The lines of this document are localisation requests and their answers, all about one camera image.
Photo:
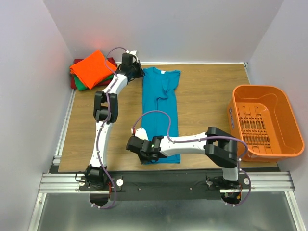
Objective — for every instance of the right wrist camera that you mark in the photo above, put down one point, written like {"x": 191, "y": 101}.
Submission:
{"x": 140, "y": 133}

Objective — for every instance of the green folded t-shirt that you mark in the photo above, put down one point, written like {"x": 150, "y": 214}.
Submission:
{"x": 77, "y": 84}

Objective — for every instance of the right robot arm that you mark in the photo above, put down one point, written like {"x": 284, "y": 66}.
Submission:
{"x": 217, "y": 145}

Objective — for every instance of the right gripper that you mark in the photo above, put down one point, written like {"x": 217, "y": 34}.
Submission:
{"x": 132, "y": 144}

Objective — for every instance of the orange plastic basket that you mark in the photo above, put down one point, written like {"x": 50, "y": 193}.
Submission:
{"x": 262, "y": 117}

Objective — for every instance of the blue t-shirt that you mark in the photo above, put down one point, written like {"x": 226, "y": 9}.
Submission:
{"x": 158, "y": 93}

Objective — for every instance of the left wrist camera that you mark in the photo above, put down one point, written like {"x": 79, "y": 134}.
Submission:
{"x": 132, "y": 52}

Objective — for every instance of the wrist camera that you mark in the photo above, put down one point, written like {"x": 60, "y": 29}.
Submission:
{"x": 132, "y": 52}
{"x": 140, "y": 133}

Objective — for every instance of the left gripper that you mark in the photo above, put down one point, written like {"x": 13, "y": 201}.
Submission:
{"x": 138, "y": 70}

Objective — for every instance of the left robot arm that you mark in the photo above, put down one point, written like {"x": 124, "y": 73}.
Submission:
{"x": 105, "y": 113}

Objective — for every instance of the orange folded t-shirt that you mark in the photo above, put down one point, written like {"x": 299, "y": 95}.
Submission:
{"x": 92, "y": 69}

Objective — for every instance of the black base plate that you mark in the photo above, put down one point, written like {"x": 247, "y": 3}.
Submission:
{"x": 166, "y": 185}

